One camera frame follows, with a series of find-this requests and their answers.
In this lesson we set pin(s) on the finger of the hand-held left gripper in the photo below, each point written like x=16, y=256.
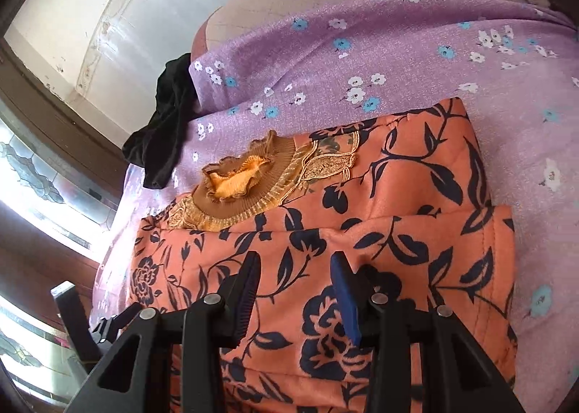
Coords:
x=113, y=325

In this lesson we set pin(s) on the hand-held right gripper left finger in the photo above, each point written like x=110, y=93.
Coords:
x=246, y=288

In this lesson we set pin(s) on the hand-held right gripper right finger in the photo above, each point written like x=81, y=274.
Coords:
x=343, y=300

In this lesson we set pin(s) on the orange floral garment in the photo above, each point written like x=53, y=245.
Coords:
x=407, y=214

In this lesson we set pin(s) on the stained glass window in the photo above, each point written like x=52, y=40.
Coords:
x=40, y=177

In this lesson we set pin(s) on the black cloth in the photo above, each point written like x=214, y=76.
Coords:
x=167, y=123

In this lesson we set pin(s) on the purple floral bedsheet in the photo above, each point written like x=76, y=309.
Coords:
x=362, y=46

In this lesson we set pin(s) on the brown wooden window frame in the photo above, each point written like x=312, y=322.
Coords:
x=59, y=114

